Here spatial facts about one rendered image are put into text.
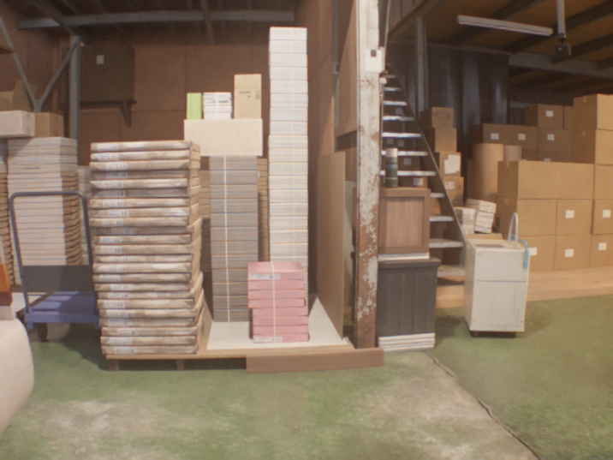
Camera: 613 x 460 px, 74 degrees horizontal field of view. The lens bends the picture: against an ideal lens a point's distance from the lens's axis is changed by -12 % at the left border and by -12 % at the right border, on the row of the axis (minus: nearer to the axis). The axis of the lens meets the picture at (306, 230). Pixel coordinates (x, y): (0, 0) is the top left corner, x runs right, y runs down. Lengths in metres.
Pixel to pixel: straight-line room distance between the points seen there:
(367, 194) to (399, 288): 0.53
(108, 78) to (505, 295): 5.34
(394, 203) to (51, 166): 2.61
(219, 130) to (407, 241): 1.18
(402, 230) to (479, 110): 4.47
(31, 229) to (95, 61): 3.16
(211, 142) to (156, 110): 3.97
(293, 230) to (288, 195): 0.20
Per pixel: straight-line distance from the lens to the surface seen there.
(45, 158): 3.86
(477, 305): 2.76
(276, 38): 2.73
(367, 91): 2.27
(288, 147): 2.61
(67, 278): 2.70
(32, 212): 3.91
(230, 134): 2.61
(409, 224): 2.41
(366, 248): 2.27
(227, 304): 2.70
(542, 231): 4.53
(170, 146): 2.15
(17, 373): 1.44
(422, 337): 2.57
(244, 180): 2.59
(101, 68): 6.48
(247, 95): 2.66
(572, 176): 4.73
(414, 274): 2.46
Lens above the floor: 0.96
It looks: 7 degrees down
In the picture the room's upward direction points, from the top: straight up
